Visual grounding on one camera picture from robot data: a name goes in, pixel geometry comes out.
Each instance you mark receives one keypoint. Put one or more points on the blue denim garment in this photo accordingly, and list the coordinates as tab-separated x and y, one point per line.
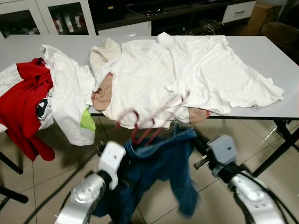
159	168

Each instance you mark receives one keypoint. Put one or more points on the red plastic hanger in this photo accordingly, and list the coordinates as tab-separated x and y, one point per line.
140	126

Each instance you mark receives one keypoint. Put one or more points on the white t-shirt with green patch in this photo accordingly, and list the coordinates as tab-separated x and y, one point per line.
70	93

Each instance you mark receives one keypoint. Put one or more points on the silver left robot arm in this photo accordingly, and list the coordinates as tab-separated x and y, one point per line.
86	198

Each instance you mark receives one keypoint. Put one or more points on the grey table black legs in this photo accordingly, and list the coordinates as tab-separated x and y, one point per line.
271	51

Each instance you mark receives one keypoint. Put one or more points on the black TV stand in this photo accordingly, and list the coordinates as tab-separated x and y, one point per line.
187	21

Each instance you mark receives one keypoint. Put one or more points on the brown armchair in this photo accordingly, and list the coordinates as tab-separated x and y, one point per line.
280	39

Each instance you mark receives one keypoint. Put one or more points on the cream knit garment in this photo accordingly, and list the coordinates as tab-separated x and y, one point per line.
105	53

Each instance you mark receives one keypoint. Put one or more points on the small brown cardboard box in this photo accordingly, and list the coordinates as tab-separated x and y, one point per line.
259	21

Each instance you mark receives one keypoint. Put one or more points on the crumpled red garment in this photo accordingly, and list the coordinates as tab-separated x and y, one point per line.
25	98

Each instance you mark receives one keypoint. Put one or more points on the white glass door cabinet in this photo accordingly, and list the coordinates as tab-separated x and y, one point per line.
46	16

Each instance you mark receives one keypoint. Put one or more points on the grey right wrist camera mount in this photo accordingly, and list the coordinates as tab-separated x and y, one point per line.
223	151

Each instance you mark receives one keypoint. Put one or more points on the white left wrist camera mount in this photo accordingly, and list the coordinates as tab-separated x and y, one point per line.
111	161

